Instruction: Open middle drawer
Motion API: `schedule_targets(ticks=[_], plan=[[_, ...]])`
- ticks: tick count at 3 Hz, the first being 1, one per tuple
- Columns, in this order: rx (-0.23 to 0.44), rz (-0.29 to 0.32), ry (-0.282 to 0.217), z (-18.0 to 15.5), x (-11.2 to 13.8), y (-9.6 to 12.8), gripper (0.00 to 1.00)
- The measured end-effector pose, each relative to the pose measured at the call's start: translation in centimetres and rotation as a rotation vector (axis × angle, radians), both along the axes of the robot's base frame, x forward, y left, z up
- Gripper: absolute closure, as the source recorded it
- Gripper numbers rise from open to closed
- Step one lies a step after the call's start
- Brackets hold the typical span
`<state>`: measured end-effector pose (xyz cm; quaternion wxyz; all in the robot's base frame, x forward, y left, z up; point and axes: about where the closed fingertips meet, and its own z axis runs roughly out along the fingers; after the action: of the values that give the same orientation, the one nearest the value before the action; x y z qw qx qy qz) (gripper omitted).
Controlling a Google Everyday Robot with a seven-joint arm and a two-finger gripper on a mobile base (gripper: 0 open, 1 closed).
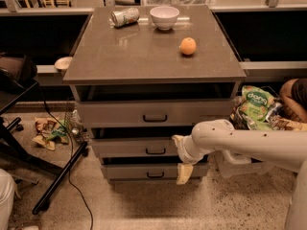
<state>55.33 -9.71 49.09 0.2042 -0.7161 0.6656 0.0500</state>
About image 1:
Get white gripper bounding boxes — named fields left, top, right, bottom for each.
left=172, top=135, right=209, bottom=185

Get grey drawer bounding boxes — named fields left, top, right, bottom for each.
left=91, top=137, right=177, bottom=158
left=101, top=162, right=211, bottom=181
left=77, top=100, right=233, bottom=127

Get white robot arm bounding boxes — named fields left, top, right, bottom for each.
left=173, top=119, right=307, bottom=230

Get grey drawer cabinet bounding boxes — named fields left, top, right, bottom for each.
left=62, top=5, right=248, bottom=184

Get clear plastic storage bin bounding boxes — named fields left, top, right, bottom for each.
left=215, top=150, right=273, bottom=178

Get green snack bag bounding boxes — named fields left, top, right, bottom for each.
left=238, top=85, right=274, bottom=130

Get black stand leg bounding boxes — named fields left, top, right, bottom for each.
left=32, top=142, right=88, bottom=215

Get orange fruit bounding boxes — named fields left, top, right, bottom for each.
left=179, top=37, right=197, bottom=56

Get snack wrappers on floor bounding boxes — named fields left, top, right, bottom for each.
left=33, top=118, right=69, bottom=150

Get white bowl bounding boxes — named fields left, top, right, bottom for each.
left=150, top=6, right=179, bottom=30

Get small round dish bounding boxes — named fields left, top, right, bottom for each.
left=55, top=57, right=73, bottom=71

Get lying soda can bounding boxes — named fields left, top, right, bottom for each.
left=111, top=8, right=140, bottom=28

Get white object bottom left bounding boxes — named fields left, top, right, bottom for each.
left=0, top=170, right=15, bottom=230

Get black chair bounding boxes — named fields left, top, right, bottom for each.
left=0, top=53, right=38, bottom=113

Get black cable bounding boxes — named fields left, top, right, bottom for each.
left=37, top=83, right=95, bottom=230

